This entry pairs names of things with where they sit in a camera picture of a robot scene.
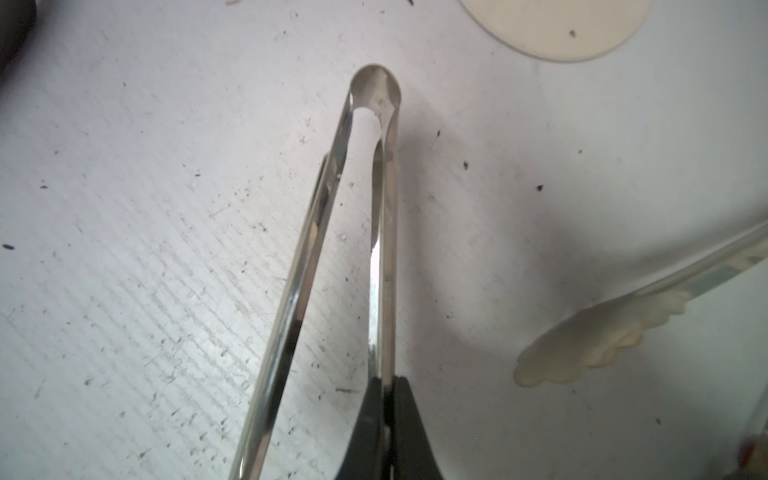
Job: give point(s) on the cream utensil rack stand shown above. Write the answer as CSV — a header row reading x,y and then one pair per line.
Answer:
x,y
560,30

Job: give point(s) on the red tipped steel tongs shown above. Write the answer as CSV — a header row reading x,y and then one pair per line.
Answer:
x,y
751,461

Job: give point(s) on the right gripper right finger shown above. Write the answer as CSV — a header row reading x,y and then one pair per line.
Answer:
x,y
411,453

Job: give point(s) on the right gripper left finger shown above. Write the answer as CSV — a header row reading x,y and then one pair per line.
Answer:
x,y
363,459

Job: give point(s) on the white tipped tongs right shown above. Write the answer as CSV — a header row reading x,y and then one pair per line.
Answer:
x,y
592,337

